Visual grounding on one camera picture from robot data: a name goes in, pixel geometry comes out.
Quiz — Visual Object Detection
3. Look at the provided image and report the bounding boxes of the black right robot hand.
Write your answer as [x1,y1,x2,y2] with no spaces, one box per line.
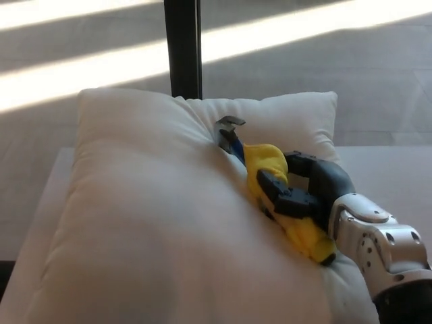
[256,150,357,234]

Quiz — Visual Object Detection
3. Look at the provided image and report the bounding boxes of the yellow cloth wrap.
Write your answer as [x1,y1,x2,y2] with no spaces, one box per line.
[243,142,336,267]

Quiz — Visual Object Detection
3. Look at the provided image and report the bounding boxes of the white square pillow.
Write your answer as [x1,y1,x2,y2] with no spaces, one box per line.
[20,88,383,324]

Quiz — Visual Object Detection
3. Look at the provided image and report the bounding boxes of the black vertical post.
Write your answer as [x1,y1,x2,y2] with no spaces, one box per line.
[163,0,203,101]

